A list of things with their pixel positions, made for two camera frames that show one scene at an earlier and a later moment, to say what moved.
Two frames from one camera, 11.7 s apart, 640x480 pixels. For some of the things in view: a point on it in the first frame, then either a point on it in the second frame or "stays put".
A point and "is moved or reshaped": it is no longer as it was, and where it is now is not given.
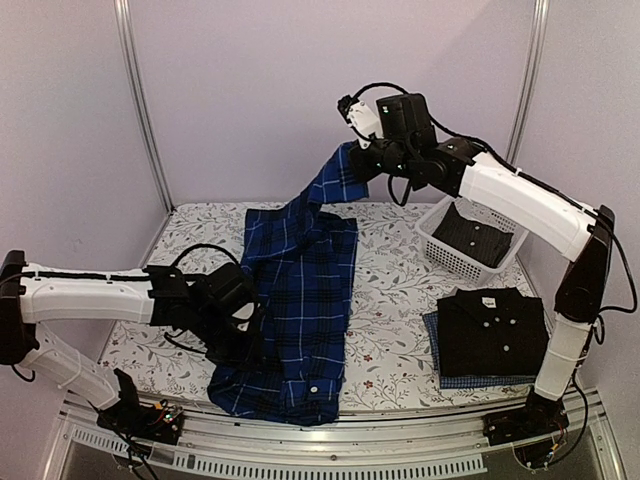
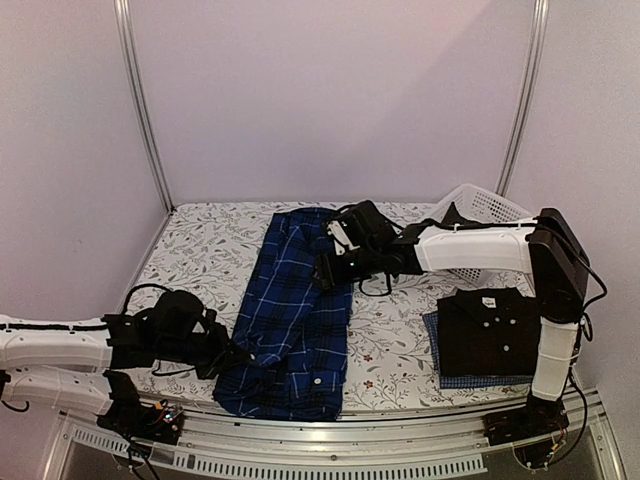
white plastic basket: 430,222 stays put
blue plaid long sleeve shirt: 302,265 is moved or reshaped
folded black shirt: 491,331 stays put
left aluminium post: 126,40 stays put
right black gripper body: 390,158 -> 365,265
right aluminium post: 530,79 stays put
